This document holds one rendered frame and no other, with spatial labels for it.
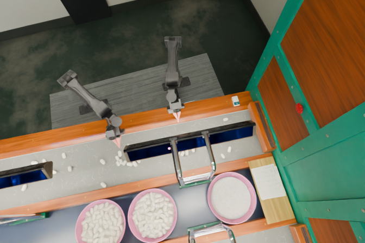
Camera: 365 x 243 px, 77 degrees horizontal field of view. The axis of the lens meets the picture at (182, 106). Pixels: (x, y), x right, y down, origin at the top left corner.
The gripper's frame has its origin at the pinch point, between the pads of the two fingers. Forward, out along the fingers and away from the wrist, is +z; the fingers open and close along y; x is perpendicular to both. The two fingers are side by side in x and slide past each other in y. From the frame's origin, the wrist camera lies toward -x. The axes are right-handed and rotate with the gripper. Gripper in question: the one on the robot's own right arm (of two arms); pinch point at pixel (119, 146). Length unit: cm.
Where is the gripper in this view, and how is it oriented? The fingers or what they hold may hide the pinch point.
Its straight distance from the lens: 141.4
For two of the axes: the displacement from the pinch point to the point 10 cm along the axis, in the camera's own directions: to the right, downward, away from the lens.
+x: -1.0, -2.5, 9.6
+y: 9.8, -2.1, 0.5
